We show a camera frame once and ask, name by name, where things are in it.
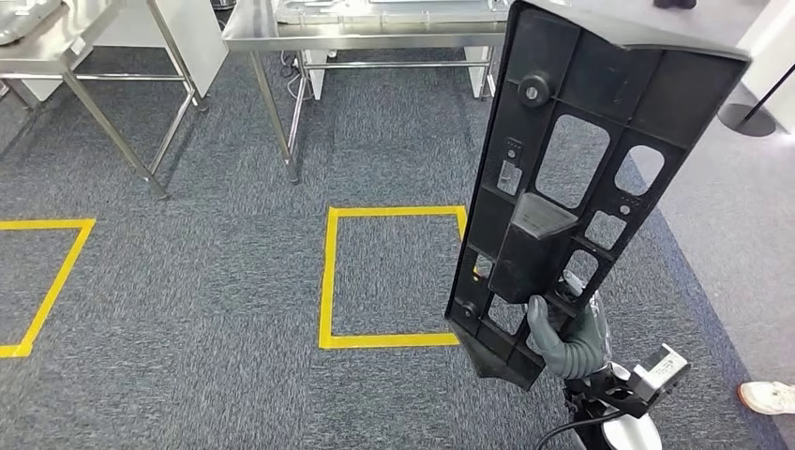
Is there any shiny metal sheet part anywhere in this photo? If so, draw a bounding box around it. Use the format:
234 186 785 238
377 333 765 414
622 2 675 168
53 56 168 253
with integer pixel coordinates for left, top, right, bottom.
0 0 64 48

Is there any black plastic mounting plate part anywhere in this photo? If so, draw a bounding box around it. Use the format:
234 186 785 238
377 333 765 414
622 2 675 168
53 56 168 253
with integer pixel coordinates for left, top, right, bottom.
443 0 753 393

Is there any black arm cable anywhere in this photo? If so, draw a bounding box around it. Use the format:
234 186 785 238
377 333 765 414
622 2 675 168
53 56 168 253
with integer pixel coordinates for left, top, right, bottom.
533 412 623 450

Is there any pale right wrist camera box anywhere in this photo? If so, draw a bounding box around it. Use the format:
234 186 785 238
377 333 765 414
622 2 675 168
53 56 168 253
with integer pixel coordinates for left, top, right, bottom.
630 343 692 405

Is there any person's white shoe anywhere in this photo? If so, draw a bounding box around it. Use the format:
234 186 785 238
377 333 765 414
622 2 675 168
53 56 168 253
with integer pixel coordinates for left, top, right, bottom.
737 380 795 416

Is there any stainless steel workbench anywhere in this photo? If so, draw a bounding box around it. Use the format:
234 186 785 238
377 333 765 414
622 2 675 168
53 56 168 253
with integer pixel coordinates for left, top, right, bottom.
221 0 517 186

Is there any white cabinet with light strip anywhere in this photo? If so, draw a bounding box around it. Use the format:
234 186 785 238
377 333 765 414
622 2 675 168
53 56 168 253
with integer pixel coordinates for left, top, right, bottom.
737 0 795 135

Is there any steel table with stretcher bars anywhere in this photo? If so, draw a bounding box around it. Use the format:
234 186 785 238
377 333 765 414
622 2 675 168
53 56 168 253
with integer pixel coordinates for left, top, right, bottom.
0 0 211 202

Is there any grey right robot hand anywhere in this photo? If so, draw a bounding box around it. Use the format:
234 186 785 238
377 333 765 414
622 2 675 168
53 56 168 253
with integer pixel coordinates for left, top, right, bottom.
524 290 613 382

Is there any black stanchion post with base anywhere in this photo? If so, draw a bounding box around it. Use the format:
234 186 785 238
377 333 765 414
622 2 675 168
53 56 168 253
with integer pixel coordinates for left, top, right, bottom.
717 79 795 139

